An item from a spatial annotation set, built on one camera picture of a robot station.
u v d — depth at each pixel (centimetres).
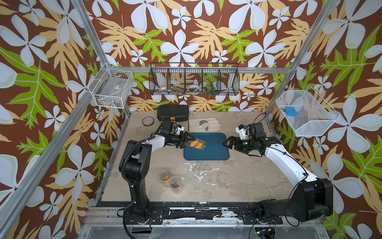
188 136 88
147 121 116
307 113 82
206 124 112
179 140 84
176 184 78
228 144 74
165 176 82
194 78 98
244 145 72
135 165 52
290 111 86
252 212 73
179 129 92
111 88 87
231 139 75
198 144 92
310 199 42
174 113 112
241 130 77
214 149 96
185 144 82
